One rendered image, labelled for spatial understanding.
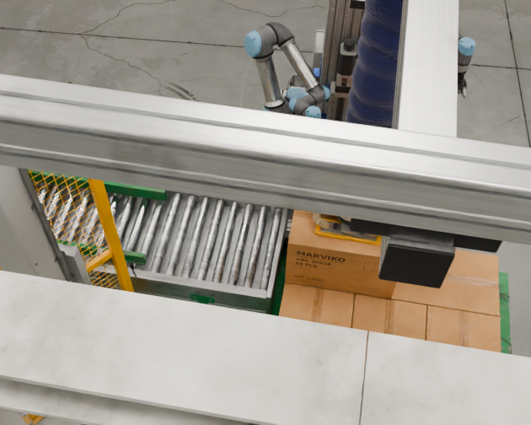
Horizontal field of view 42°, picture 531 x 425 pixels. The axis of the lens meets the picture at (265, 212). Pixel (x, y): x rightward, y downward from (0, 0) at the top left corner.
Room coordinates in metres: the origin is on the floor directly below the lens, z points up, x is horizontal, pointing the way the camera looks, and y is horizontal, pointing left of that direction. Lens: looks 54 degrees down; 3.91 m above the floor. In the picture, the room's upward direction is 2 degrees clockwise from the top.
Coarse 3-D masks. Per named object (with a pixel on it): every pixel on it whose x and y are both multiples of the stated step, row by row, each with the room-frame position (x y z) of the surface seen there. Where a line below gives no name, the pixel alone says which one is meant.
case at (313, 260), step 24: (312, 216) 2.11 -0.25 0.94; (336, 216) 2.11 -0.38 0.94; (288, 240) 1.95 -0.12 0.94; (312, 240) 1.95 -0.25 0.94; (336, 240) 1.96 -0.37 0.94; (288, 264) 1.93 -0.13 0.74; (312, 264) 1.91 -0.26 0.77; (336, 264) 1.90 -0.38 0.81; (360, 264) 1.88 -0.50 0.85; (336, 288) 1.89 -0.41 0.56; (360, 288) 1.87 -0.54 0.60; (384, 288) 1.86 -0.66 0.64
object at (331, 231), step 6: (330, 222) 2.05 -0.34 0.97; (336, 222) 2.06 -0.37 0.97; (318, 228) 2.02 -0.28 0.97; (330, 228) 2.02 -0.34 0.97; (336, 228) 2.01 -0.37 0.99; (318, 234) 1.99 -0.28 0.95; (324, 234) 1.98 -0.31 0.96; (330, 234) 1.98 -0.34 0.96; (336, 234) 1.98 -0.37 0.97; (342, 234) 1.98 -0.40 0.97; (348, 234) 1.98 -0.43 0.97; (354, 234) 1.98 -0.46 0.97; (360, 234) 1.98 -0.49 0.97; (366, 234) 1.98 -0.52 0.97; (354, 240) 1.95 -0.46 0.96; (360, 240) 1.95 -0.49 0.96; (366, 240) 1.95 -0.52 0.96; (372, 240) 1.95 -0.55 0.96; (378, 240) 1.95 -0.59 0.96
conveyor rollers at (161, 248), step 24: (48, 192) 2.52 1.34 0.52; (72, 192) 2.51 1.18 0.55; (96, 216) 2.34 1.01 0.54; (144, 216) 2.36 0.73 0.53; (168, 216) 2.36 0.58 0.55; (216, 216) 2.36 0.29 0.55; (264, 216) 2.38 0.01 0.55; (72, 240) 2.17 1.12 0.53; (96, 240) 2.17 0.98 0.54; (120, 240) 2.18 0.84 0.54; (144, 240) 2.18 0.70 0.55; (168, 240) 2.20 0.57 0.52; (192, 240) 2.19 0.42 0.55; (240, 240) 2.20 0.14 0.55; (168, 264) 2.03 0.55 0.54; (192, 264) 2.04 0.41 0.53; (216, 264) 2.04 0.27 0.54; (240, 264) 2.05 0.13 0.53; (264, 264) 2.05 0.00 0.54; (264, 288) 1.88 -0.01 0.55
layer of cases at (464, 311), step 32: (480, 256) 2.14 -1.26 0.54; (288, 288) 1.89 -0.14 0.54; (320, 288) 1.90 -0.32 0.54; (416, 288) 1.92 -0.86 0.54; (448, 288) 1.92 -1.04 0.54; (480, 288) 1.93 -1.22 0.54; (320, 320) 1.70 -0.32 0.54; (352, 320) 1.70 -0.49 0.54; (384, 320) 1.71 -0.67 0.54; (416, 320) 1.72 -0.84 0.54; (448, 320) 1.72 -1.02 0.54; (480, 320) 1.73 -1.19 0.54
